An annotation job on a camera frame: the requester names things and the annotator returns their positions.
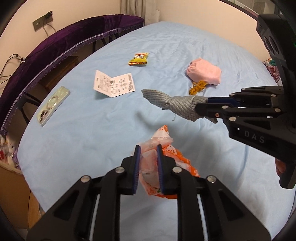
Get striped clothing pile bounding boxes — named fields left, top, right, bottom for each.
left=263, top=58, right=281, bottom=84

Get beige curtain left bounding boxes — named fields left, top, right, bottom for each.
left=120, top=0, right=162, bottom=25

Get person's left hand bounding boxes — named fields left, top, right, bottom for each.
left=275, top=158, right=286, bottom=177

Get black keyboard stand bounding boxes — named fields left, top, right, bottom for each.
left=16, top=35, right=108, bottom=124

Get phone in green case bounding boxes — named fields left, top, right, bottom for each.
left=37, top=86, right=70, bottom=126

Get pink cloth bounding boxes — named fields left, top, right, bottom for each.
left=186, top=58, right=222, bottom=85

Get yellow chips packet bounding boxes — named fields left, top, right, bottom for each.
left=128, top=52, right=149, bottom=66

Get orange white plastic bag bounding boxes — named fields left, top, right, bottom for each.
left=139, top=125, right=200, bottom=199

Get plush toy storage bin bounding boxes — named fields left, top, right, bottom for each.
left=1, top=135, right=22, bottom=175

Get white instruction leaflet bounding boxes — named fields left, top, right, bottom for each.
left=93, top=70, right=135, bottom=97

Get light blue bed sheet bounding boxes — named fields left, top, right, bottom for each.
left=18, top=22, right=295, bottom=237

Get black power cables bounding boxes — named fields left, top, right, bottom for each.
left=0, top=16, right=57, bottom=86

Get yellow rubber cord bundle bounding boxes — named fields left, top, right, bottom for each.
left=188, top=80, right=209, bottom=96

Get wall power socket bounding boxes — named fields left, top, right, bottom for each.
left=33, top=11, right=53, bottom=32

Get grey knotted cloth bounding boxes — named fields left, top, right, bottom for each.
left=141, top=89, right=218, bottom=124

